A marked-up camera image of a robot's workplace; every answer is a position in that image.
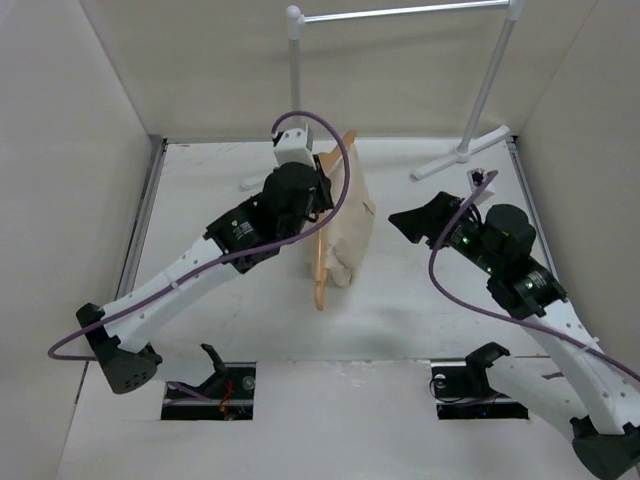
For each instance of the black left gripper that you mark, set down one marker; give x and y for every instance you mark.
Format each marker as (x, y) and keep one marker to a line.
(323, 187)

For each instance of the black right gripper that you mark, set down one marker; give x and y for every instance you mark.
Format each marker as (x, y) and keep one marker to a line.
(423, 221)

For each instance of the wooden clothes hanger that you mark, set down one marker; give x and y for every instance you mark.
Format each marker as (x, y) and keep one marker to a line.
(320, 270)

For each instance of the beige trousers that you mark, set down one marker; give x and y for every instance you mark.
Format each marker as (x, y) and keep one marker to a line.
(362, 222)

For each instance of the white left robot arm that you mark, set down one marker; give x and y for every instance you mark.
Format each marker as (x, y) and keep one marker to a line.
(120, 332)

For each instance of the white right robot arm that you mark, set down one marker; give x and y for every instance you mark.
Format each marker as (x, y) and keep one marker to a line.
(595, 402)

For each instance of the white garment rack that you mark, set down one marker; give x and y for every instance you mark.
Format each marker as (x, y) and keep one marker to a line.
(404, 71)

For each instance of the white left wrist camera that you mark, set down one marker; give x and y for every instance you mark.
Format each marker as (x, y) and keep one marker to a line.
(294, 146)

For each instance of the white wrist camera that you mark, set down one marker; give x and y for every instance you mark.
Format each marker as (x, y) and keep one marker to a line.
(476, 178)
(294, 146)

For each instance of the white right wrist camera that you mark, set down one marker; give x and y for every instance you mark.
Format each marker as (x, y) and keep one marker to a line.
(476, 178)

